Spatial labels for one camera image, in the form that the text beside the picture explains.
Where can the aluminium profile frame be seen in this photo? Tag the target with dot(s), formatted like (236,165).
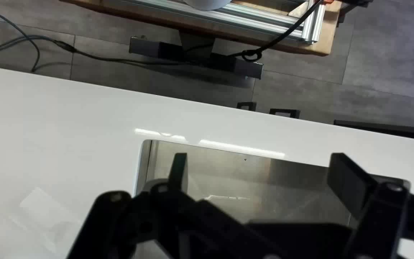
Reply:
(244,22)

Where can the stainless steel sink basin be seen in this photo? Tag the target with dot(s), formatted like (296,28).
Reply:
(264,180)

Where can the wooden framed cart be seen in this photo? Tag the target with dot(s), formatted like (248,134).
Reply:
(329,34)

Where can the dark metal base bar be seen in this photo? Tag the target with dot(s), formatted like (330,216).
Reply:
(236,67)

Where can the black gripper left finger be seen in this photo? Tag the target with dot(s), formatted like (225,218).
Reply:
(178,172)

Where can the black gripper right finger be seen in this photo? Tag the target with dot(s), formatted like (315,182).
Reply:
(349,180)

